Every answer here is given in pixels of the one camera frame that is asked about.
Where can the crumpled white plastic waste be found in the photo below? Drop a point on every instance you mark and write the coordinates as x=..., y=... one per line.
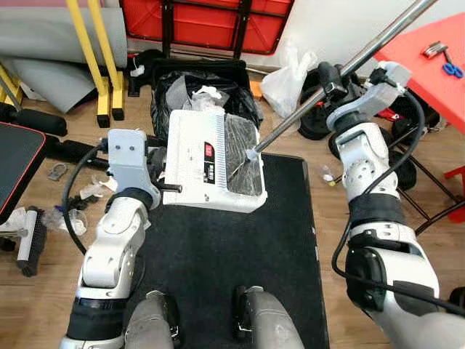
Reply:
x=207, y=94

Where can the red plastic crate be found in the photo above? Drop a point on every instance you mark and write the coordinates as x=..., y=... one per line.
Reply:
x=203, y=25

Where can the small black bench pad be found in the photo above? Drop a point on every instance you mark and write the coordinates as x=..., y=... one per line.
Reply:
x=18, y=167

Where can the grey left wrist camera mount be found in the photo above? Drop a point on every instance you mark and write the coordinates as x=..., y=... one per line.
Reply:
x=131, y=160

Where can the black foam roller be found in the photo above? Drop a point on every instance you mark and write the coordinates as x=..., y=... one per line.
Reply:
x=40, y=122

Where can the small silver metal tool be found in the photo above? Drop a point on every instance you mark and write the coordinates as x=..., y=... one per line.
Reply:
x=434, y=49

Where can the silver robot leg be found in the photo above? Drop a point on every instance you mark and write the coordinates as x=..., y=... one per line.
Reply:
x=272, y=327
x=149, y=327

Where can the white broom head black bristles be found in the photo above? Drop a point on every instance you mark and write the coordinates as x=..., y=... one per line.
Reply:
x=38, y=243

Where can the silver right robot leg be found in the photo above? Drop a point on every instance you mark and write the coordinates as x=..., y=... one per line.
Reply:
x=272, y=327

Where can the black weight plate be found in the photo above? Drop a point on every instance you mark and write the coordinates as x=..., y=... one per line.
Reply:
x=312, y=127
x=405, y=171

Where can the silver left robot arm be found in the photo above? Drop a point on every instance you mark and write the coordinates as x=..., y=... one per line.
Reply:
x=109, y=247

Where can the red table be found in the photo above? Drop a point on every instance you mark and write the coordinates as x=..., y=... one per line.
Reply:
x=429, y=94

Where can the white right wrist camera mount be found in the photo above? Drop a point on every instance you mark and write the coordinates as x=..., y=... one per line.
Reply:
x=381, y=91

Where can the yellow metal frame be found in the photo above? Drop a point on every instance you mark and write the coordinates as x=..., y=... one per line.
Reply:
x=9, y=83

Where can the short black cylinder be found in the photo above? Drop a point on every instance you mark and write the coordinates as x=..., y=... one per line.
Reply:
x=69, y=151

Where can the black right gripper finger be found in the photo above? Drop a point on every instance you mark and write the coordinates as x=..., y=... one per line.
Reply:
x=330, y=86

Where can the silver left robot leg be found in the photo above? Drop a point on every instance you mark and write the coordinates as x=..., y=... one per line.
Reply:
x=149, y=327

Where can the black metal rack frame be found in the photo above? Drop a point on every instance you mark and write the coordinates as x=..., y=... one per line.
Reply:
x=168, y=29

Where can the white plastic bag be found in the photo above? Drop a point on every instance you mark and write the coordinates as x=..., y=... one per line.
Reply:
x=287, y=83

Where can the grey metal clip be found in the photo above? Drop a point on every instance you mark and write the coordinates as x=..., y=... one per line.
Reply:
x=52, y=173

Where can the crumpled clear plastic wrap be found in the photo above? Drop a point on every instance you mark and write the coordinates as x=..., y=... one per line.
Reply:
x=243, y=138

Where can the black floor mat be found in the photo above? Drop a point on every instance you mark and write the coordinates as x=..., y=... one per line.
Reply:
x=218, y=254

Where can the black trash bag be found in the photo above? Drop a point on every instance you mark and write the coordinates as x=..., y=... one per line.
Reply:
x=163, y=109

